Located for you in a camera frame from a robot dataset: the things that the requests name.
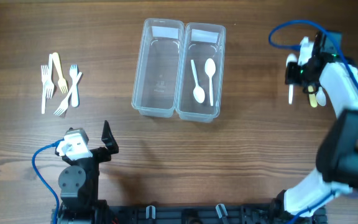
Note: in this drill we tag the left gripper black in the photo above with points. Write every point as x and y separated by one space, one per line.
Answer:
101 152

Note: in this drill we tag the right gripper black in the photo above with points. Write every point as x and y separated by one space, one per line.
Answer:
290 77

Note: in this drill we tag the white plastic spoon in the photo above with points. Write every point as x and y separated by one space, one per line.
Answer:
210 69
291 93
321 97
198 92

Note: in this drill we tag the yellow plastic spoon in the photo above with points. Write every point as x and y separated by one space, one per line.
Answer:
312 97

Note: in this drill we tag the white fork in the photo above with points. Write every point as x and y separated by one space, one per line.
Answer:
74 95
44 80
49 84

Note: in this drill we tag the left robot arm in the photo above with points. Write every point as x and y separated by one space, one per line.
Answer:
79 182

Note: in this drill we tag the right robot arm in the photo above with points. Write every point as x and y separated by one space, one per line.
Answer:
336 170

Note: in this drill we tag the left clear plastic container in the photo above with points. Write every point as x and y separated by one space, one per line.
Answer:
157 67

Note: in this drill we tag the clear plastic container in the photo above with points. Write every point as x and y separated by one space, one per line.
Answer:
157 67
202 41

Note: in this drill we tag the right clear plastic container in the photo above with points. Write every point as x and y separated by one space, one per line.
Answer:
202 41

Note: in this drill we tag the white fork diagonal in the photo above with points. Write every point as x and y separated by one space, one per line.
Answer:
65 102

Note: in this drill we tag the yellow plastic fork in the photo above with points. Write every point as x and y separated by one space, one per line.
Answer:
62 83

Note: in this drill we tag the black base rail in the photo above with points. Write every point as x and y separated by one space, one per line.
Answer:
244 214

